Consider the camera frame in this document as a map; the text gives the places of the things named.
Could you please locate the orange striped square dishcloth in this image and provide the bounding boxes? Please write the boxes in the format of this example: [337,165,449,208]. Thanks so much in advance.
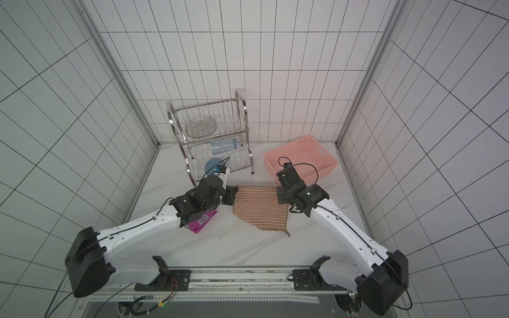
[233,185,290,236]

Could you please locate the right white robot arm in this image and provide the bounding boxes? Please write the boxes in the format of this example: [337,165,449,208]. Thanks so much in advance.
[277,184,409,316]

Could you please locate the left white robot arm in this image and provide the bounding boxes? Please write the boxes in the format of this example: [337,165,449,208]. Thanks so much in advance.
[64,176,239,298]

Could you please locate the blue bowl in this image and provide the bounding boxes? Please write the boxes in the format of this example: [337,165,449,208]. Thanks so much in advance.
[204,158,224,176]

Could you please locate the purple snack packet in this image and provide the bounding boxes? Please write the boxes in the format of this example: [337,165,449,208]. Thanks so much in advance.
[185,210,217,233]

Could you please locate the pink plastic basket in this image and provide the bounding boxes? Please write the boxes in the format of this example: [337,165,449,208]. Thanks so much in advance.
[263,136,339,186]

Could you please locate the steel two-tier dish rack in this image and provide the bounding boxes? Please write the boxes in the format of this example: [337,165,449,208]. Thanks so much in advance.
[166,90,254,186]

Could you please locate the round metal mesh strainer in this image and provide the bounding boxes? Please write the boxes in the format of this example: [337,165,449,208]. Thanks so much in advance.
[185,116,217,139]

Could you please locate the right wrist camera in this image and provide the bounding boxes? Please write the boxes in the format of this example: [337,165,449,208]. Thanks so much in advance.
[277,162,302,188]

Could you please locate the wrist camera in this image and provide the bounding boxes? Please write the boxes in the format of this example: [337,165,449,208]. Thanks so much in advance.
[213,165,230,189]
[277,162,302,188]

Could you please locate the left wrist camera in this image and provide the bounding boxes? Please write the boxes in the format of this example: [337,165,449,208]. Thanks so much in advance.
[213,165,230,189]

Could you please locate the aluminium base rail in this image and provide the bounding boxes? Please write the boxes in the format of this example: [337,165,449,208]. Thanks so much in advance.
[71,266,377,317]

